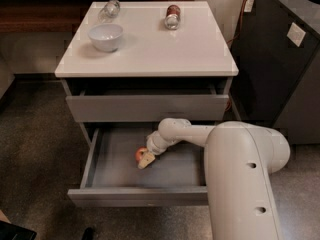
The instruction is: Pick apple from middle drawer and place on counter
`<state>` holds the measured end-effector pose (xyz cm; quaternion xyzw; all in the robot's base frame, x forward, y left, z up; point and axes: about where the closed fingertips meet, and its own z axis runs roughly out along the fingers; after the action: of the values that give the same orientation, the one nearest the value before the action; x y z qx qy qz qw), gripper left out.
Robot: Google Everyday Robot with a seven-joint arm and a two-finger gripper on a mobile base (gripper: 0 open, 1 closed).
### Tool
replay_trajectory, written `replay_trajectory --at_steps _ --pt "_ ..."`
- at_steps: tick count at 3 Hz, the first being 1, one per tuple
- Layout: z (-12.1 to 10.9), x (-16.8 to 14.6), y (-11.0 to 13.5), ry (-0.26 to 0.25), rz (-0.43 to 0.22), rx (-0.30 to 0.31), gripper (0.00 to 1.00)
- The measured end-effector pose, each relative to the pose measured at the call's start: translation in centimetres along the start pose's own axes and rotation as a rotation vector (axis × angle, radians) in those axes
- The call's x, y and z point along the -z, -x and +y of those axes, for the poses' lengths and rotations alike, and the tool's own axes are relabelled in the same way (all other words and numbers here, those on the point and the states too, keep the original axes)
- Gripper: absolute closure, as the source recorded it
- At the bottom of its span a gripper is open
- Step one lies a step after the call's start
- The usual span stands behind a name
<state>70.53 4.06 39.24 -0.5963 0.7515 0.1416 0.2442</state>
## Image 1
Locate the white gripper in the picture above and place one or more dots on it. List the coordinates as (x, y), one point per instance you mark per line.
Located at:
(153, 144)

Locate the red apple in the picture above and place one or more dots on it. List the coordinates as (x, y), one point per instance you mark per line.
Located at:
(140, 154)

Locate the grey drawer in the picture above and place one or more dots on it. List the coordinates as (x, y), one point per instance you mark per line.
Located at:
(112, 178)
(96, 103)

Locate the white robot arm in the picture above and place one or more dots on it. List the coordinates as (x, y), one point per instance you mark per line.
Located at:
(238, 159)

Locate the grey top drawer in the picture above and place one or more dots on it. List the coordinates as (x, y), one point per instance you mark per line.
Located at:
(96, 103)

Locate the white drawer cabinet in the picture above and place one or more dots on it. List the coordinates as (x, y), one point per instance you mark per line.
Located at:
(196, 54)

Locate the small black floor object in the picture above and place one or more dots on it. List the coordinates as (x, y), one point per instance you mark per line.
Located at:
(88, 234)

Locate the white ceramic bowl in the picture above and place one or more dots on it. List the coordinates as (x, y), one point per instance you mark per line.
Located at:
(106, 37)

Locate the brown-lidded glass jar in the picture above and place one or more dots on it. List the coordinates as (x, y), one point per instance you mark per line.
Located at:
(172, 19)

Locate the clear glass jar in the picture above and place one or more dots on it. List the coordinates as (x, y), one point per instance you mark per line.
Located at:
(110, 11)

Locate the black object bottom left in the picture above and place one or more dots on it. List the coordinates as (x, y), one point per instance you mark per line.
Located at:
(10, 231)

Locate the black cabinet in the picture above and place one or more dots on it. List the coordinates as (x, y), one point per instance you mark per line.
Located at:
(278, 84)

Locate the dark wooden shelf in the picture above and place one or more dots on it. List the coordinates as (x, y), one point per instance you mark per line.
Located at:
(18, 16)

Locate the white label on cabinet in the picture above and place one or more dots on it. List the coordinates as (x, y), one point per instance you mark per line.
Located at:
(296, 34)

